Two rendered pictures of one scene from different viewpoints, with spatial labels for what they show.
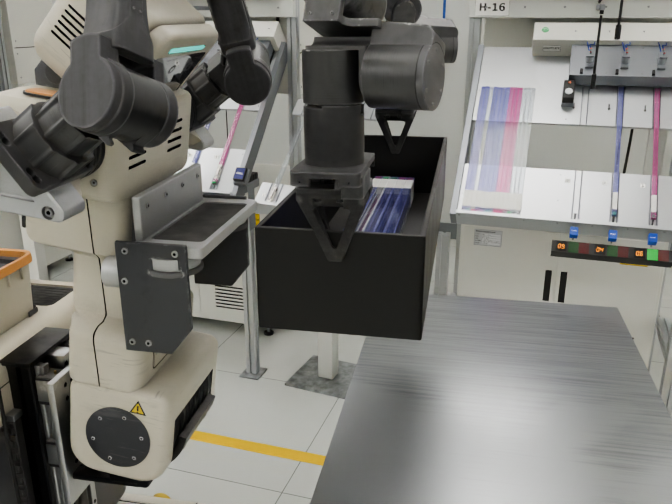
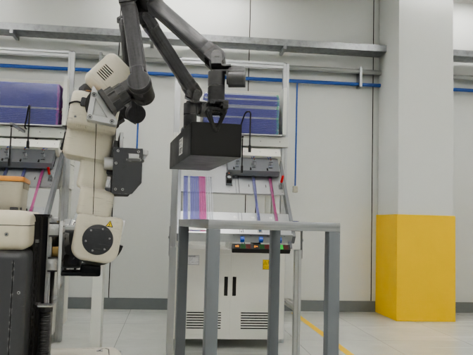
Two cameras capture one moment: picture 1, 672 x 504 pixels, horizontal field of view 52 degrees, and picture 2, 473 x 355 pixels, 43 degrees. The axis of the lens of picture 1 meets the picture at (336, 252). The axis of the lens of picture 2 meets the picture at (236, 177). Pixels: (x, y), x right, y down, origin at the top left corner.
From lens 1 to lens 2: 1.49 m
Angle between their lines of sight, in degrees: 33
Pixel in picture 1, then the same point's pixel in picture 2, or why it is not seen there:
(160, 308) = (129, 174)
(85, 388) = (86, 216)
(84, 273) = (86, 168)
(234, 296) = not seen: hidden behind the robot
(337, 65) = (220, 74)
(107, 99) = (147, 81)
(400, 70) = (238, 75)
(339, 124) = (220, 89)
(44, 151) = (117, 98)
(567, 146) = not seen: hidden behind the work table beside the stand
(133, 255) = (121, 152)
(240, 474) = not seen: outside the picture
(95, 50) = (141, 69)
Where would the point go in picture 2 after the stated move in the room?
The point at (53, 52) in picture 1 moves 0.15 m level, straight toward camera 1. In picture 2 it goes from (96, 79) to (121, 72)
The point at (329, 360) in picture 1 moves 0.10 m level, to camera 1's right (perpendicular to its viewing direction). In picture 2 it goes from (98, 341) to (115, 340)
